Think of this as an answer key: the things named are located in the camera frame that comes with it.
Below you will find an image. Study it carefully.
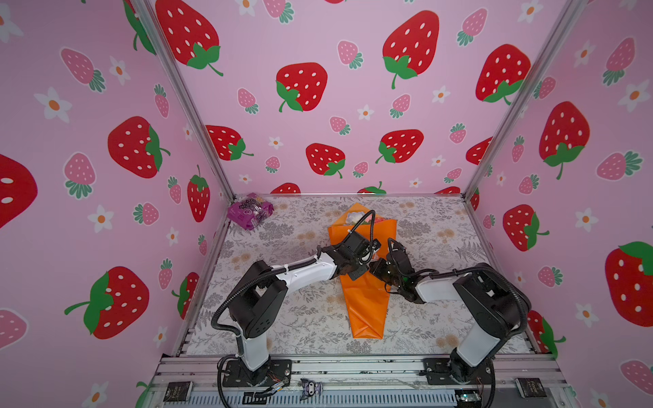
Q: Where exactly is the orange wrapping paper sheet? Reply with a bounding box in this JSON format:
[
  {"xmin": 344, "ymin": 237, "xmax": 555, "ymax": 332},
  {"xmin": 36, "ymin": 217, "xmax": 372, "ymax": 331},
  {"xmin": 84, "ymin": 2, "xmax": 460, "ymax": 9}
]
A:
[{"xmin": 328, "ymin": 203, "xmax": 397, "ymax": 339}]

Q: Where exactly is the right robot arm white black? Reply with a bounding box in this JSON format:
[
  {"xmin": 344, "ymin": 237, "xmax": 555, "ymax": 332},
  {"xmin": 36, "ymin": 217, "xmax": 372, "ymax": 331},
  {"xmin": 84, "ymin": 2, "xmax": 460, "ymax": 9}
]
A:
[{"xmin": 370, "ymin": 239, "xmax": 532, "ymax": 384}]

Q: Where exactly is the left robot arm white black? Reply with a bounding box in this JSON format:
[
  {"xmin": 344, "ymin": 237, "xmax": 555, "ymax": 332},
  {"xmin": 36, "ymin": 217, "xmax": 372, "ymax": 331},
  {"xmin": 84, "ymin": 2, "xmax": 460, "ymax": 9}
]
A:
[{"xmin": 211, "ymin": 210, "xmax": 381, "ymax": 385}]

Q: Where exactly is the purple plastic snack bag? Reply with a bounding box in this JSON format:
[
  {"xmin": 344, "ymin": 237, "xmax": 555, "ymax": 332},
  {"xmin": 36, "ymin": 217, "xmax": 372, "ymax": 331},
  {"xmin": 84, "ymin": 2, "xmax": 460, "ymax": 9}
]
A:
[{"xmin": 227, "ymin": 193, "xmax": 275, "ymax": 231}]

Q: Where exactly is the small purple figure charm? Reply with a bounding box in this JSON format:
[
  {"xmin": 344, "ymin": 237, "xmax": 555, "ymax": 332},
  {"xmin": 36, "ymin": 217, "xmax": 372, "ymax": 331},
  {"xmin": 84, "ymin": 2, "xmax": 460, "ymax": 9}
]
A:
[{"xmin": 300, "ymin": 378, "xmax": 323, "ymax": 401}]

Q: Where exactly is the right black label plate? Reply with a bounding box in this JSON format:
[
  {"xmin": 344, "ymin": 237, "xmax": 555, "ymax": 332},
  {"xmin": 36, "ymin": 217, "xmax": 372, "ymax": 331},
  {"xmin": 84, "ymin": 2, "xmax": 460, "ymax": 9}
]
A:
[{"xmin": 515, "ymin": 377, "xmax": 548, "ymax": 399}]

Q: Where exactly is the black label plate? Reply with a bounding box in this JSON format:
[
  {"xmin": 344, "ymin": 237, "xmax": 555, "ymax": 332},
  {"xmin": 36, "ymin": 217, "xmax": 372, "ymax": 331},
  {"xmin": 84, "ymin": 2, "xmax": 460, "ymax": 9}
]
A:
[
  {"xmin": 163, "ymin": 381, "xmax": 193, "ymax": 403},
  {"xmin": 515, "ymin": 377, "xmax": 548, "ymax": 399}
]

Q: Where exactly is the left black label plate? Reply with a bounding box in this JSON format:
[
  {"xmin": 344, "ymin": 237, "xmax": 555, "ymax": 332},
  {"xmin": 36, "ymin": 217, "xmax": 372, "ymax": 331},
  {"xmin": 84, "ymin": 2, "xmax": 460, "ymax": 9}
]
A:
[{"xmin": 163, "ymin": 381, "xmax": 193, "ymax": 403}]

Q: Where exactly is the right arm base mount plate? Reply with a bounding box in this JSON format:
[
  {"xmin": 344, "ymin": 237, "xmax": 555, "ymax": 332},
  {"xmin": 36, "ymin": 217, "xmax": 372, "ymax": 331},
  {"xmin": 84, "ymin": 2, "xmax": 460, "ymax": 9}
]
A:
[{"xmin": 423, "ymin": 357, "xmax": 495, "ymax": 387}]

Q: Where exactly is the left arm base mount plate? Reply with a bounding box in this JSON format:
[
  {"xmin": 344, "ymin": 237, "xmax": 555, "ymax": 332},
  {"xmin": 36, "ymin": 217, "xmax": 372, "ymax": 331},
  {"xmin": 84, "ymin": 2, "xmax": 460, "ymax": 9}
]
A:
[{"xmin": 221, "ymin": 359, "xmax": 292, "ymax": 388}]

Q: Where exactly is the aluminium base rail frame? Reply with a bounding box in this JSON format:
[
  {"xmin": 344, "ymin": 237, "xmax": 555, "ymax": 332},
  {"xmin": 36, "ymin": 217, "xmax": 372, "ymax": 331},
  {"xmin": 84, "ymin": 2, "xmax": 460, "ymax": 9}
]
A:
[{"xmin": 138, "ymin": 355, "xmax": 581, "ymax": 407}]

